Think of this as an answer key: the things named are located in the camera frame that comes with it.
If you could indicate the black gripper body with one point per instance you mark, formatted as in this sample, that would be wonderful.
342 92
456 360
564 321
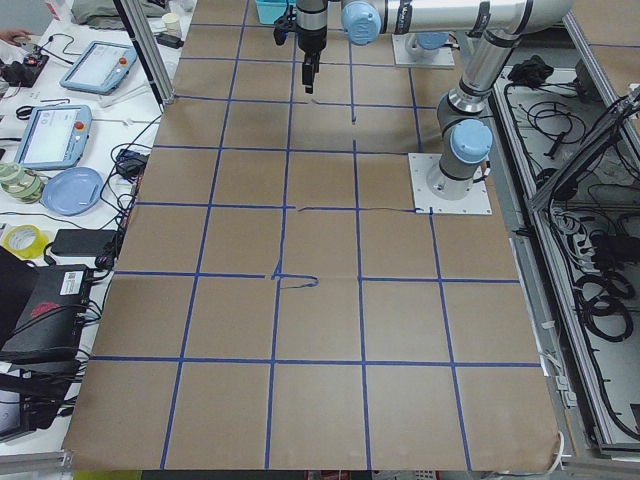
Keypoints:
311 42

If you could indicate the teal plastic bin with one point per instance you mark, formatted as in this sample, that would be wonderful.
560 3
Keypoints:
270 10

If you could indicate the white paper cup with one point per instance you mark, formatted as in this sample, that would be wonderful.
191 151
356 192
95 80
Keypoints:
172 24

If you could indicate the far blue teach pendant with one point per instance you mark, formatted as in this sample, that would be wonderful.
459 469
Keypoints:
100 69

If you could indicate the blue teach pendant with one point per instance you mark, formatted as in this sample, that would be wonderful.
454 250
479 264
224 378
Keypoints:
100 69
55 137

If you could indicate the near blue teach pendant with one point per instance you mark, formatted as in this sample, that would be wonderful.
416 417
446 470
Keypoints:
55 137

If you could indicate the blue plastic plate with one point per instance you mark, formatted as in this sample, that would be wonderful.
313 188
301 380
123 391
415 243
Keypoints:
73 191

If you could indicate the black power adapter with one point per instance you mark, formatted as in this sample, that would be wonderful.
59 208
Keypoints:
82 242

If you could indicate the camouflage tape roll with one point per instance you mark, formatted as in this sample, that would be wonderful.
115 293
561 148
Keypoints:
21 183

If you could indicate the yellow tape roll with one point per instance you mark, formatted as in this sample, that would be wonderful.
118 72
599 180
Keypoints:
25 241

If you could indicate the black computer box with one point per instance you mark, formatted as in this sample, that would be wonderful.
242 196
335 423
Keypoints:
40 310

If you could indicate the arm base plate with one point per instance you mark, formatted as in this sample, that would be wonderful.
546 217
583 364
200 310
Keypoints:
438 59
435 193

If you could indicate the aluminium frame post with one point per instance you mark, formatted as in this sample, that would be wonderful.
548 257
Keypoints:
145 44

